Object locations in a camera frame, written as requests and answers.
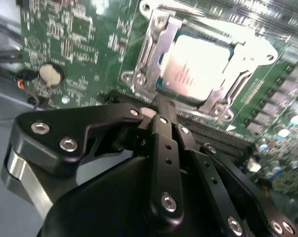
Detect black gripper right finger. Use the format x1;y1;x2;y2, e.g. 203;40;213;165
173;116;298;237

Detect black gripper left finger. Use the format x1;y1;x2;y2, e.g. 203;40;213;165
0;95;186;227

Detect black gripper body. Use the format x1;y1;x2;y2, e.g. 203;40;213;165
39;155;224;237

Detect silver CPU green edge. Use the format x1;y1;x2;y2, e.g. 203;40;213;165
156;34;238;102

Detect metal socket cover frame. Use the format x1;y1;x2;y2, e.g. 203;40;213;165
139;16;263;112

